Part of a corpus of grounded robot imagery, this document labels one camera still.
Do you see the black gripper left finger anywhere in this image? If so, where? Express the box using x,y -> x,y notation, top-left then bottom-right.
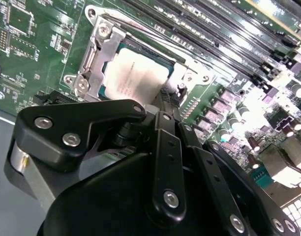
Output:
14,89 -> 187,223

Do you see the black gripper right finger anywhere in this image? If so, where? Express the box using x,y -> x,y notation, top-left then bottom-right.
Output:
171,94 -> 301,236

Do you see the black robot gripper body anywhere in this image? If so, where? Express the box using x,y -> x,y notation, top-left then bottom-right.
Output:
4,120 -> 230,236

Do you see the silver square CPU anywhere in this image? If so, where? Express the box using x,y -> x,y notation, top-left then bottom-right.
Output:
98,41 -> 186,106

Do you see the metal socket cover frame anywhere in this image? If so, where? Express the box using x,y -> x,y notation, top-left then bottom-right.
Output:
89,23 -> 193,106

